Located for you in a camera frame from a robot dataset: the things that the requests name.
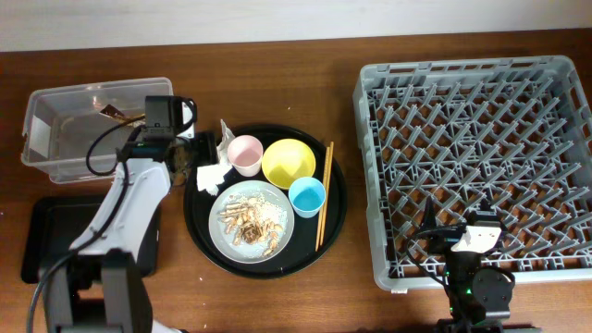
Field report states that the white napkin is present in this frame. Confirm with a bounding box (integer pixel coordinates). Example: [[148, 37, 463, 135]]
[[196, 119, 235, 196]]

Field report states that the pink plastic cup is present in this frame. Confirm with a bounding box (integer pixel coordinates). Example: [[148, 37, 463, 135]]
[[228, 135, 264, 177]]

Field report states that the gold snack wrapper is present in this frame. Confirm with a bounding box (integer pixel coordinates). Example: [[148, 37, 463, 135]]
[[99, 105, 144, 126]]

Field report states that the yellow plastic bowl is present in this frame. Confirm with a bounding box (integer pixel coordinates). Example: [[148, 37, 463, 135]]
[[262, 139, 316, 190]]

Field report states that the grey plate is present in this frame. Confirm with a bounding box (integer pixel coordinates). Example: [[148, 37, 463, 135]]
[[208, 180, 295, 265]]

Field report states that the peanut shells and rice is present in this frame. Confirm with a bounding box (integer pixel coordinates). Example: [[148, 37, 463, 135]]
[[216, 194, 287, 258]]

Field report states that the blue plastic cup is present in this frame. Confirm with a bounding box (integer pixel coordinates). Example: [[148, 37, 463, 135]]
[[289, 177, 323, 218]]

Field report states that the wooden chopstick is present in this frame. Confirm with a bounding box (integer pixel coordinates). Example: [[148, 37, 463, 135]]
[[314, 146, 330, 252], [317, 142, 334, 249]]

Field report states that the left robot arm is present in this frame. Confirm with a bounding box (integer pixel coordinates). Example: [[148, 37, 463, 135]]
[[27, 95, 198, 332]]

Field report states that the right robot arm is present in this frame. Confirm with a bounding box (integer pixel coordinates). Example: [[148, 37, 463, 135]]
[[418, 199, 515, 332]]

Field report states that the grey dishwasher rack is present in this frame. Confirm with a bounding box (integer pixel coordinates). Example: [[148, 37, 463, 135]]
[[352, 55, 591, 293]]

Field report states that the clear plastic waste bin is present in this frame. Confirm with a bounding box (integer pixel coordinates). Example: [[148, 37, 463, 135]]
[[21, 78, 176, 187]]

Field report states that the round black serving tray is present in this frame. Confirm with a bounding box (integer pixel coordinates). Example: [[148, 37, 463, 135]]
[[183, 124, 348, 279]]

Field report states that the black rectangular tray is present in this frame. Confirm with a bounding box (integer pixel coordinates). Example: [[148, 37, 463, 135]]
[[20, 195, 161, 284]]

